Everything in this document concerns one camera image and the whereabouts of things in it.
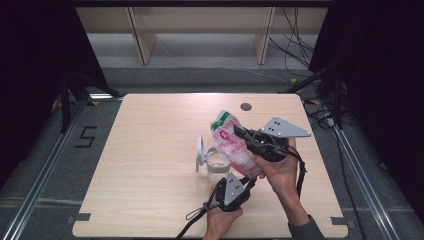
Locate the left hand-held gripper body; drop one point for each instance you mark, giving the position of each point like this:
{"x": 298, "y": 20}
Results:
{"x": 233, "y": 190}

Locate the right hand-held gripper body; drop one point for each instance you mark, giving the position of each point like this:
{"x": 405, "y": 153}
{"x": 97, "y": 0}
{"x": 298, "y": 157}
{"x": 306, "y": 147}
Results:
{"x": 283, "y": 128}

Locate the pink white sugar bag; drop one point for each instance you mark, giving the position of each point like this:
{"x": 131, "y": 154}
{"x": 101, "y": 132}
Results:
{"x": 230, "y": 146}

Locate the clear jar with grey lid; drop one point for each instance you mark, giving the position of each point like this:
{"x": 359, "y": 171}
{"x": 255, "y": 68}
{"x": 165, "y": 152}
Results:
{"x": 216, "y": 166}

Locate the person's right hand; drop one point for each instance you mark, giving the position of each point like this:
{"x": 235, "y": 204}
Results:
{"x": 281, "y": 176}

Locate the person's left hand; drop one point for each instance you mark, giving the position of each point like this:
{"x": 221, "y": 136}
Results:
{"x": 218, "y": 223}

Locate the black metal stand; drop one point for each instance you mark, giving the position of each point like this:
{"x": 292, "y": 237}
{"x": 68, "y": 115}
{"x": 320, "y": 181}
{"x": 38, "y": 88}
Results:
{"x": 338, "y": 100}
{"x": 65, "y": 106}

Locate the black curtain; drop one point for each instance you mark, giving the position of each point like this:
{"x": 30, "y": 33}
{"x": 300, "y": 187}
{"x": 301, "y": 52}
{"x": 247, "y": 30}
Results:
{"x": 383, "y": 66}
{"x": 26, "y": 66}

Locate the metal floor rail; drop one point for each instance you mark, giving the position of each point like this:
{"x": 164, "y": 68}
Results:
{"x": 39, "y": 181}
{"x": 365, "y": 183}

